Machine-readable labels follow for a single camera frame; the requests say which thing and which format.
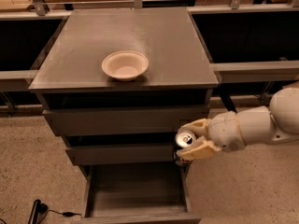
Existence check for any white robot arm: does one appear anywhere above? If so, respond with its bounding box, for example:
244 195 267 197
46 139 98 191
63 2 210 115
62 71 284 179
175 86 299 162

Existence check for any bottom grey open drawer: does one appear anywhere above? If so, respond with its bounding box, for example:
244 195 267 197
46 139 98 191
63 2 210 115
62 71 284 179
71 162 200 224

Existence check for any top grey drawer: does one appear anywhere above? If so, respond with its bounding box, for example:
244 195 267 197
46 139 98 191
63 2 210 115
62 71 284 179
43 105 209 136

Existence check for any grey drawer cabinet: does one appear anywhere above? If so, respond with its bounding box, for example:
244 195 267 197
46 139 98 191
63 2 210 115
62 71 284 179
28 7 220 224

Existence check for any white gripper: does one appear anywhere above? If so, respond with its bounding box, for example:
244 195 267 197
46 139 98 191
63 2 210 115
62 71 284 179
177 111 246 161

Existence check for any middle grey drawer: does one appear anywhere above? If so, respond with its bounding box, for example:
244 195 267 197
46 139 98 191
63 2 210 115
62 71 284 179
66 143 181 165

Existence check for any grey metal table frame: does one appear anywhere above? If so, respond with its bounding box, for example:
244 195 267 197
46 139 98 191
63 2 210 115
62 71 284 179
0 0 299 116

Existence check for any white paper bowl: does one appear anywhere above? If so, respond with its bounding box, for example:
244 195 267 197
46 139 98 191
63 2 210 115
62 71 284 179
101 50 149 81

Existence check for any black power adapter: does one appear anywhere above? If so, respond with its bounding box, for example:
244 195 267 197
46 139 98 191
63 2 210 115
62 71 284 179
28 199 48 224

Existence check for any dark pepsi can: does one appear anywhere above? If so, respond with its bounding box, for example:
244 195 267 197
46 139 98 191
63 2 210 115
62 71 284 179
173 131 196 167

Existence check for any black floor cable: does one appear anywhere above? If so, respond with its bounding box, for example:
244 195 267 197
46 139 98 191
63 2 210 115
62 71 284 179
40 208 82 224

